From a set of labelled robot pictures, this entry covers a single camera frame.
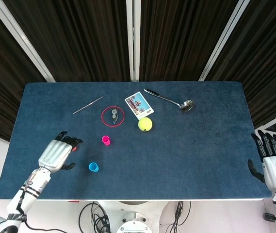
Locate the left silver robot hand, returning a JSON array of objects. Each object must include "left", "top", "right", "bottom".
[{"left": 38, "top": 131, "right": 84, "bottom": 173}]

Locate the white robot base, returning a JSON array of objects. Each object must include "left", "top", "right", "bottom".
[{"left": 96, "top": 200, "right": 167, "bottom": 233}]

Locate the thin metal rod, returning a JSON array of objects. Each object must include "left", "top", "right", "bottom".
[{"left": 72, "top": 96, "right": 104, "bottom": 115}]

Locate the dark brown curtain panel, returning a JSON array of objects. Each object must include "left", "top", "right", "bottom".
[
  {"left": 0, "top": 0, "right": 48, "bottom": 143},
  {"left": 139, "top": 0, "right": 238, "bottom": 82},
  {"left": 3, "top": 0, "right": 131, "bottom": 83},
  {"left": 204, "top": 0, "right": 276, "bottom": 129}
]

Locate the yellow tennis ball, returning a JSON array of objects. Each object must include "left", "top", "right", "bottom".
[{"left": 138, "top": 116, "right": 153, "bottom": 133}]

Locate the printed photo card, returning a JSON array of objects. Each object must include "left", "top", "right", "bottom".
[{"left": 124, "top": 91, "right": 155, "bottom": 120}]

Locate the blue velvet table cloth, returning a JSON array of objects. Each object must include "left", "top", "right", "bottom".
[{"left": 0, "top": 82, "right": 272, "bottom": 201}]

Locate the stainless steel ladle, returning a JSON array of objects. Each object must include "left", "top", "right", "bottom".
[{"left": 143, "top": 88, "right": 195, "bottom": 113}]

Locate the red plastic ring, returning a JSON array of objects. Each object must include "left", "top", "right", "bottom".
[{"left": 101, "top": 105, "right": 126, "bottom": 127}]

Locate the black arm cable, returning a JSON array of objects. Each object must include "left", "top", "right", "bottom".
[{"left": 23, "top": 219, "right": 80, "bottom": 233}]

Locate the black looped cable bundle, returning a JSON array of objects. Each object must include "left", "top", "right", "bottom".
[{"left": 78, "top": 201, "right": 111, "bottom": 233}]

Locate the white table frame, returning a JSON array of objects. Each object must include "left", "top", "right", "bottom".
[{"left": 0, "top": 198, "right": 266, "bottom": 202}]

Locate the black cable with plug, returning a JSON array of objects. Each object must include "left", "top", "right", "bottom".
[{"left": 165, "top": 200, "right": 192, "bottom": 233}]

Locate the white frame post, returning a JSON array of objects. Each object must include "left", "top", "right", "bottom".
[
  {"left": 197, "top": 0, "right": 251, "bottom": 82},
  {"left": 0, "top": 0, "right": 56, "bottom": 83},
  {"left": 126, "top": 0, "right": 141, "bottom": 82}
]

